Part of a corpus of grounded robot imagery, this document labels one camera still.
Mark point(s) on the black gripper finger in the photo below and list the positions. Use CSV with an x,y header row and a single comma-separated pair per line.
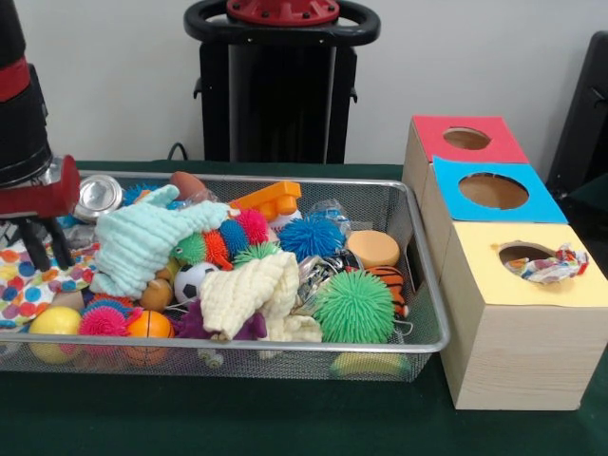
x,y
36,245
60,242

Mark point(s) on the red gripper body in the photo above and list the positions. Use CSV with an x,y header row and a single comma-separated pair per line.
x,y
38,199

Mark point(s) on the polka-dot cloth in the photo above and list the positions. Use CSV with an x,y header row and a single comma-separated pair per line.
x,y
38,290

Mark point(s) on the white patterned cloth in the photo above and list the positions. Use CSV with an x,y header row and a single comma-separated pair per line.
x,y
546,266

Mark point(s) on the clear mesh bin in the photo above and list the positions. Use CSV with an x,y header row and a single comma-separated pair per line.
x,y
423,275

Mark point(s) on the wooden box with three holes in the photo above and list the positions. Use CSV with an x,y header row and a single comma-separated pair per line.
x,y
522,351

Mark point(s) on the silver drink can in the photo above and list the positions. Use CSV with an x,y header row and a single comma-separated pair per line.
x,y
100,197

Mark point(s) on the mint green cloth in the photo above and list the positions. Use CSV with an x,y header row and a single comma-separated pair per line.
x,y
147,242

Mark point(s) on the pink spiky ball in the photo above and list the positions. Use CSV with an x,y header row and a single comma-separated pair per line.
x,y
103,321

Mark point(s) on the small orange basketball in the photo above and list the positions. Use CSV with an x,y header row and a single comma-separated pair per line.
x,y
149,326

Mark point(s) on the small soccer ball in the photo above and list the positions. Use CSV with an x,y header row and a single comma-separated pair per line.
x,y
193,282

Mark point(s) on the cream yellow cloth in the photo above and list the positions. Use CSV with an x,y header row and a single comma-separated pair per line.
x,y
242,290

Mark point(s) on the orange plastic toy brick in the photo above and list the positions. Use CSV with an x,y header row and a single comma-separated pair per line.
x,y
271,199

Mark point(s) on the dark green tablecloth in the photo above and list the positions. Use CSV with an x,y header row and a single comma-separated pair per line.
x,y
237,418

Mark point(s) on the blue spiky ball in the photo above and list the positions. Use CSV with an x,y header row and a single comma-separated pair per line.
x,y
311,237

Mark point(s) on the green spiky ball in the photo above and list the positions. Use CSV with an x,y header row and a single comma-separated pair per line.
x,y
354,306

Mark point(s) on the tan round wooden block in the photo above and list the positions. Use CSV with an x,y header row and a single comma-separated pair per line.
x,y
373,249

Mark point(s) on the black upright panel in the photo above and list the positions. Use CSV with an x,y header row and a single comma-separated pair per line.
x,y
584,123

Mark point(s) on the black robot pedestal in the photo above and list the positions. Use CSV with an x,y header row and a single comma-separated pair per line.
x,y
275,95

